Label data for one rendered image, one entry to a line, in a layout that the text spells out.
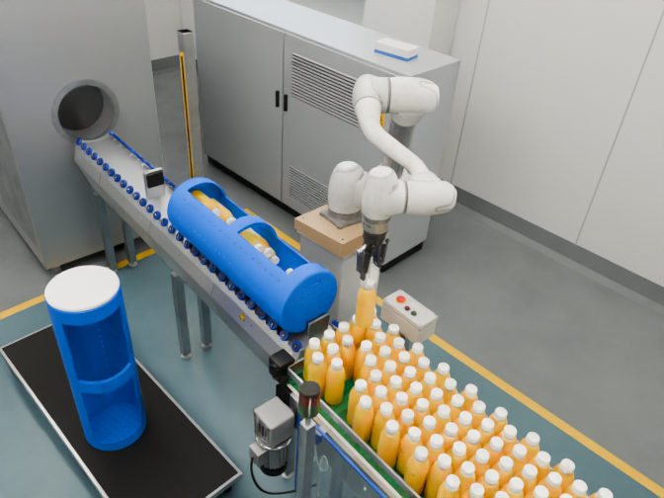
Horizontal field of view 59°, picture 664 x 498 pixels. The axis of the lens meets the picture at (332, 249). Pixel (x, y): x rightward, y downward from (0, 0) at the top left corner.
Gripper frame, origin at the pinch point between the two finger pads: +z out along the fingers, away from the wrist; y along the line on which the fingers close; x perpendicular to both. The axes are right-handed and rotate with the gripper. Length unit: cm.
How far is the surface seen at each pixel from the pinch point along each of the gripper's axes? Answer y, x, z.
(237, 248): 17, -57, 15
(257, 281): 19.3, -39.5, 19.0
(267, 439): 43, 0, 55
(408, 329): -17.7, 7.6, 29.7
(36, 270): 56, -253, 135
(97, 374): 69, -102, 95
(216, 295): 20, -71, 48
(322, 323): 4.8, -16.7, 32.3
